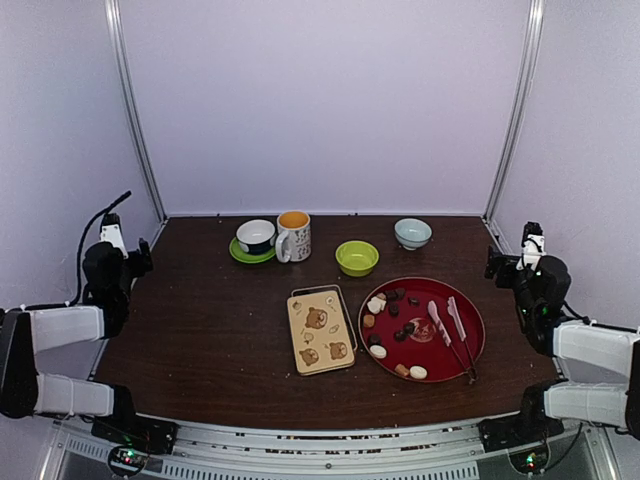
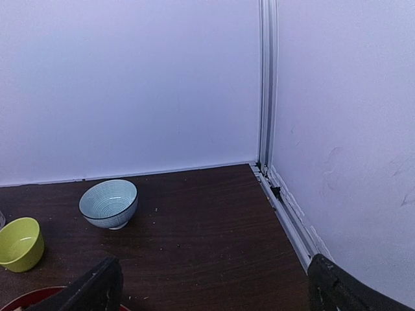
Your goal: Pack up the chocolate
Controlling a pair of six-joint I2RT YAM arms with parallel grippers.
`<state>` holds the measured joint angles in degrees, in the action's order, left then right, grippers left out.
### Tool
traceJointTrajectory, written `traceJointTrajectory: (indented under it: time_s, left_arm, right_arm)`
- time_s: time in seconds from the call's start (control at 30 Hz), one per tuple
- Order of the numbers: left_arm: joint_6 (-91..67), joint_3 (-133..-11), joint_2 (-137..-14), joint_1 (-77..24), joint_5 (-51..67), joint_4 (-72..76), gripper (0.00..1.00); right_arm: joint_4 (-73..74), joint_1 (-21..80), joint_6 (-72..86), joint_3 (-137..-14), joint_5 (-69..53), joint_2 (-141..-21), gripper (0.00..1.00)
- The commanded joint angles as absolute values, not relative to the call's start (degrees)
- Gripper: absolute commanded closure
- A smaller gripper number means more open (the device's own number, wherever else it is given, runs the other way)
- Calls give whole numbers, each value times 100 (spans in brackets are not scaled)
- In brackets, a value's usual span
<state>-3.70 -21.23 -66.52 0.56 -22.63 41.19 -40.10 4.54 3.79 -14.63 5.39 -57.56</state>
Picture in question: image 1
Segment pink cat paw tongs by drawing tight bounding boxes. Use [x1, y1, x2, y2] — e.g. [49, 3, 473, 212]
[427, 296, 478, 385]

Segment beige bear tin lid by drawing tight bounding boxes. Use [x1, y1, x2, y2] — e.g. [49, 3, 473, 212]
[286, 285, 356, 377]

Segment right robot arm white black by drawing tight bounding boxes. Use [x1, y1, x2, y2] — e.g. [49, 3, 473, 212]
[485, 247, 639, 442]

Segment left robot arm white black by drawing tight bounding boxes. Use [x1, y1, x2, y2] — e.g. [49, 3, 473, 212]
[1, 239, 153, 444]

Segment dark chocolate top square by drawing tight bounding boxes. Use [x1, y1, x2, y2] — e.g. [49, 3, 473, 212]
[384, 287, 406, 302]

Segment white chocolate pieces top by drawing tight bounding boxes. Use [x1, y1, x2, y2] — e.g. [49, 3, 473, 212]
[366, 293, 387, 315]

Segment white round chocolate front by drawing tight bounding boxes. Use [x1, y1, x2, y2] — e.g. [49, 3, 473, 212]
[409, 365, 428, 380]

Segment caramel square chocolate left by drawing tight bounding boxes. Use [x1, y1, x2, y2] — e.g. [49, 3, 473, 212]
[363, 314, 376, 328]

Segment caramel brown chocolate front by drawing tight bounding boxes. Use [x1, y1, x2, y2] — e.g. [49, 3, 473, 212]
[394, 364, 409, 377]

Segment white round chocolate left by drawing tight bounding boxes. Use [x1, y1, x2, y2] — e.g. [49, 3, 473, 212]
[369, 345, 387, 359]

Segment green saucer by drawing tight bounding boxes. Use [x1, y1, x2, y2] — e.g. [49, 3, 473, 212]
[229, 236, 278, 264]

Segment pale blue ceramic bowl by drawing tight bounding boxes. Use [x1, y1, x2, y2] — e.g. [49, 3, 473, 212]
[394, 218, 432, 251]

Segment red round tray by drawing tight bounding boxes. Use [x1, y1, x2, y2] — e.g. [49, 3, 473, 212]
[357, 277, 486, 384]

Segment white and navy bowl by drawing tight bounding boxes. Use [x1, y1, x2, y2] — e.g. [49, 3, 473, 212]
[236, 219, 276, 255]

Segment lime green bowl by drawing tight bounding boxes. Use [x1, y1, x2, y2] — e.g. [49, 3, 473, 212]
[335, 240, 380, 278]

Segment white floral mug orange inside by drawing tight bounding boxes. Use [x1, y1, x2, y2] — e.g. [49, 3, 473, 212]
[274, 211, 311, 263]

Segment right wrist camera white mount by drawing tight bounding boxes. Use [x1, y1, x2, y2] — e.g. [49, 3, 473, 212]
[516, 221, 546, 271]

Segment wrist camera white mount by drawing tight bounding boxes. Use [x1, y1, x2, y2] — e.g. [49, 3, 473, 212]
[100, 213, 129, 259]
[516, 221, 546, 271]

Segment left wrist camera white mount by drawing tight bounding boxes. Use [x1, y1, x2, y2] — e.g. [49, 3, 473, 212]
[100, 213, 129, 259]

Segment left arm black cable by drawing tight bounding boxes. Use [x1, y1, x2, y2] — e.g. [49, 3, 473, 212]
[69, 189, 133, 307]

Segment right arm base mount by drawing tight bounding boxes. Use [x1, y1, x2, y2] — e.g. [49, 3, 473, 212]
[478, 415, 564, 476]

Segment right aluminium frame post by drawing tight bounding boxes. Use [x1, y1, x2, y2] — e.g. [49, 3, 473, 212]
[483, 0, 546, 225]

